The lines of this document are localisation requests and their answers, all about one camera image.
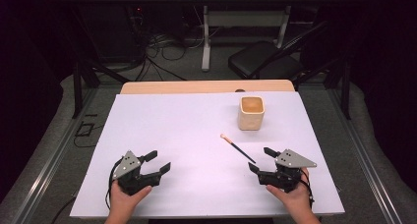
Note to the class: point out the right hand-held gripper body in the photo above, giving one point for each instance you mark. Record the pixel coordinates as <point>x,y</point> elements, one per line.
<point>288,161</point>

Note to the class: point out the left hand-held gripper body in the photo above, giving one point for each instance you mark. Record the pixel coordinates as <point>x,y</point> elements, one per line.
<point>129,165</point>

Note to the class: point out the black pencil with yellow end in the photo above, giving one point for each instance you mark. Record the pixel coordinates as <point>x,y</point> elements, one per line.
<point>237,148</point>

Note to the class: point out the cream square cup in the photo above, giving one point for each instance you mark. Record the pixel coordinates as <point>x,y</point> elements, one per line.
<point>250,117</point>

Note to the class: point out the person's left hand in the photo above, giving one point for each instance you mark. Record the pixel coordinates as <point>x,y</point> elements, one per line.
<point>126,199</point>

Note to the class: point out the person's right hand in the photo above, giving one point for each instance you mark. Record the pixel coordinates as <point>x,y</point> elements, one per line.
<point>295,197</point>

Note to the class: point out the white table sheet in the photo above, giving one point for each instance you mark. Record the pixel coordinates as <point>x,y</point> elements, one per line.
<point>183,152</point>

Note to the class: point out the wooden table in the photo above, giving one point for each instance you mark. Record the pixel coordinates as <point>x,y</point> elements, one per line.
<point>183,87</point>

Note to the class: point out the black folding chair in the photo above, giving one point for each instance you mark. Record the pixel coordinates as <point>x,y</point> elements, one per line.
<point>259,62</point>

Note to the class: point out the black metal stand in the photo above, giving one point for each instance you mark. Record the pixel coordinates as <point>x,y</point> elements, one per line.
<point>345,86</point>
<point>78,86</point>

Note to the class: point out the dark computer tower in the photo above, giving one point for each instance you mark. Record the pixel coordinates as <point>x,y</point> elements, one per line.
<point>114,34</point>

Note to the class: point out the white-legged desk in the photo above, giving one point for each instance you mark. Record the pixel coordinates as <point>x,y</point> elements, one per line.
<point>206,37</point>

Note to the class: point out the aluminium floor rail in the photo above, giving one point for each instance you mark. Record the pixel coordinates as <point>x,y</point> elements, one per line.
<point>367,158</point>
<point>49,168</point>

